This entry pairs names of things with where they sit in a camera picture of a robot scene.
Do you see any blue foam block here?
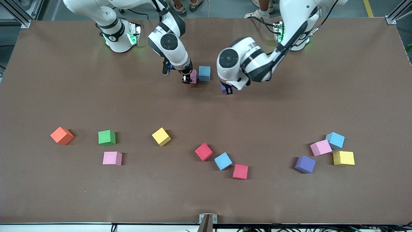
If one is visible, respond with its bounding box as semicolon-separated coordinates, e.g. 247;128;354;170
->
198;66;211;82
325;132;345;150
214;152;233;171

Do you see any yellow foam block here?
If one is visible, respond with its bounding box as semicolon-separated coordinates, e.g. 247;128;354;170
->
152;127;172;147
332;150;355;166

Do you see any grey sneaker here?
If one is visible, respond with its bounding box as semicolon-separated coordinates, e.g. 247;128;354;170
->
170;0;187;17
189;0;204;13

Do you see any red foam block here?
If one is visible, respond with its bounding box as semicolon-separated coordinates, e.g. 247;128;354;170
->
194;143;213;162
232;164;249;180

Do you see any green foam block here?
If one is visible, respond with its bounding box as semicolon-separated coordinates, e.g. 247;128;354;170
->
98;130;117;146

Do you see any brown table cover sheet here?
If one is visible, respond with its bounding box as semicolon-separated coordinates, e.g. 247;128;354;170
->
0;17;412;225

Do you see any orange foam block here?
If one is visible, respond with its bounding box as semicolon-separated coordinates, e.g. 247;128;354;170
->
50;127;75;146

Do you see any black arm base cable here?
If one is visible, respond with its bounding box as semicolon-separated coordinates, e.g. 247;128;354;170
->
249;15;278;34

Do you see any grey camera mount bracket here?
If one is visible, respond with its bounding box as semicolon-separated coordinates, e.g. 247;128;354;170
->
199;214;218;232

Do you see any aluminium frame post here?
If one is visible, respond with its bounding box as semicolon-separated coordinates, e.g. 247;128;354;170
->
0;0;32;29
386;0;412;25

